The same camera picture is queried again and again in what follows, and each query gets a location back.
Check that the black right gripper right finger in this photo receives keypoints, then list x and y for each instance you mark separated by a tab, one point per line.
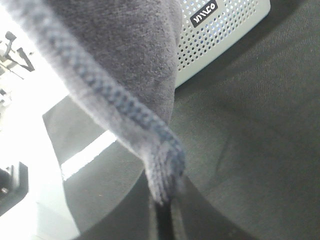
194	218

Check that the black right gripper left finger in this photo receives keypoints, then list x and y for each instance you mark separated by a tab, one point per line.
134	218

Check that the grey microfibre towel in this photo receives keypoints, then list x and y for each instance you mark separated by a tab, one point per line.
118	60

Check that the grey perforated laundry basket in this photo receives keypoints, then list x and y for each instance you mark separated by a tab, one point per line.
210	27

